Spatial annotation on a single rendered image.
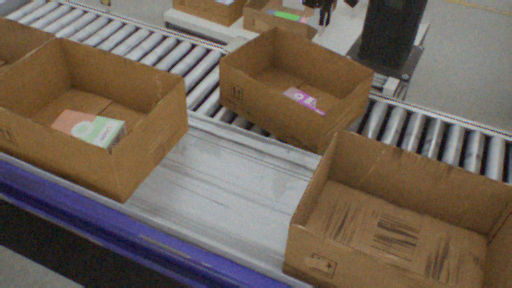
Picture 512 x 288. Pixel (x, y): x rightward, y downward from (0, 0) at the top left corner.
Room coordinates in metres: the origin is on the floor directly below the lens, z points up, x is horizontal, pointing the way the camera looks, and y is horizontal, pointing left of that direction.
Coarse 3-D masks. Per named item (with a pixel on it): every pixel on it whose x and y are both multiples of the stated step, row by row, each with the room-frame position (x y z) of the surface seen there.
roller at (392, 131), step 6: (396, 108) 1.25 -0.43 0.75; (402, 108) 1.25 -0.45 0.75; (396, 114) 1.22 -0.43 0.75; (402, 114) 1.22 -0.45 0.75; (390, 120) 1.19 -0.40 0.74; (396, 120) 1.18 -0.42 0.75; (402, 120) 1.20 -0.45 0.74; (390, 126) 1.15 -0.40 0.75; (396, 126) 1.16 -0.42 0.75; (384, 132) 1.14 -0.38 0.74; (390, 132) 1.12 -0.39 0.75; (396, 132) 1.13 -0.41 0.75; (384, 138) 1.10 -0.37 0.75; (390, 138) 1.09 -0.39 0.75; (396, 138) 1.11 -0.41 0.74; (390, 144) 1.07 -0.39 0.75
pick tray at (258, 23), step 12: (252, 0) 1.76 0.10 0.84; (264, 0) 1.87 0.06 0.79; (276, 0) 1.94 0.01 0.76; (336, 0) 1.91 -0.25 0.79; (252, 12) 1.67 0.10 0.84; (264, 12) 1.65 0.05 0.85; (288, 12) 1.84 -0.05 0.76; (300, 12) 1.84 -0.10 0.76; (312, 12) 1.85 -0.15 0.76; (252, 24) 1.67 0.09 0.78; (264, 24) 1.65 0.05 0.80; (276, 24) 1.63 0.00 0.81; (288, 24) 1.61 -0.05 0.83; (300, 24) 1.59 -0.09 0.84; (312, 36) 1.64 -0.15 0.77
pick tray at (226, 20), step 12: (180, 0) 1.78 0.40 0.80; (192, 0) 1.76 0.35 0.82; (204, 0) 1.73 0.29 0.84; (240, 0) 1.76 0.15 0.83; (192, 12) 1.76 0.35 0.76; (204, 12) 1.73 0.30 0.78; (216, 12) 1.71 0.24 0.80; (228, 12) 1.69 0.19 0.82; (240, 12) 1.77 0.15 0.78; (228, 24) 1.69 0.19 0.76
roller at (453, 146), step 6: (456, 126) 1.18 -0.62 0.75; (462, 126) 1.18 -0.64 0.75; (450, 132) 1.16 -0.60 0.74; (456, 132) 1.15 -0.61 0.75; (462, 132) 1.16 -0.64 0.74; (450, 138) 1.12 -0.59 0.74; (456, 138) 1.12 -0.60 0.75; (462, 138) 1.13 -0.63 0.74; (450, 144) 1.09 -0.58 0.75; (456, 144) 1.09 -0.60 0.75; (462, 144) 1.11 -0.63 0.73; (444, 150) 1.08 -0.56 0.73; (450, 150) 1.06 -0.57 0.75; (456, 150) 1.06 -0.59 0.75; (444, 156) 1.04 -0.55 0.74; (450, 156) 1.03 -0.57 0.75; (456, 156) 1.04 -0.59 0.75; (450, 162) 1.01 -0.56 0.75; (456, 162) 1.02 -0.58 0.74
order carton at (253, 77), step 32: (288, 32) 1.40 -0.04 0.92; (224, 64) 1.18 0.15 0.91; (256, 64) 1.35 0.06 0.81; (288, 64) 1.39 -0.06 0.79; (320, 64) 1.32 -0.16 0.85; (352, 64) 1.25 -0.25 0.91; (224, 96) 1.19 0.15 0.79; (256, 96) 1.11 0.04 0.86; (288, 96) 1.05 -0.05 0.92; (320, 96) 1.27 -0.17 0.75; (352, 96) 1.10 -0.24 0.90; (288, 128) 1.04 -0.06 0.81; (320, 128) 0.98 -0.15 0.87
